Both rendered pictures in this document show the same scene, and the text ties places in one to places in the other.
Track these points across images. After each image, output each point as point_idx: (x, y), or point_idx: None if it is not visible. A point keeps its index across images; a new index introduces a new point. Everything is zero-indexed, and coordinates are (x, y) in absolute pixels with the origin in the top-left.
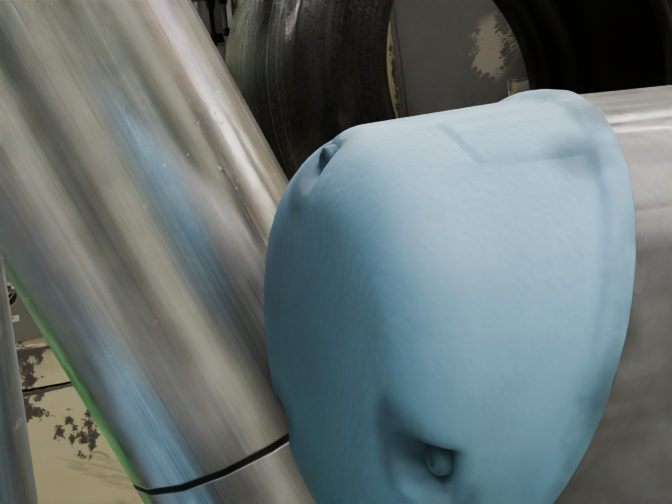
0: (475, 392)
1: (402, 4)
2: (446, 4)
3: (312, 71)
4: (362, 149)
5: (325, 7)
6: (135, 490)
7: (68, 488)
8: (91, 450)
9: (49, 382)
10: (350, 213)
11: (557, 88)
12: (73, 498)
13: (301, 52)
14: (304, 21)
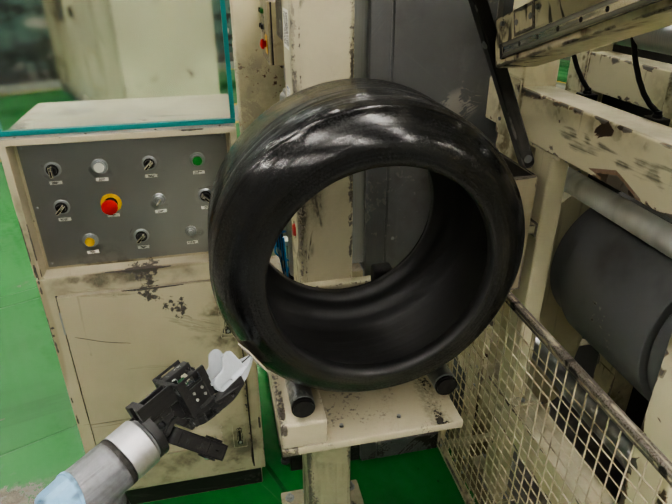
0: None
1: (397, 81)
2: (428, 82)
3: (220, 276)
4: None
5: (230, 241)
6: (205, 332)
7: (170, 330)
8: (182, 314)
9: (160, 283)
10: None
11: (446, 208)
12: (172, 334)
13: (215, 262)
14: (218, 244)
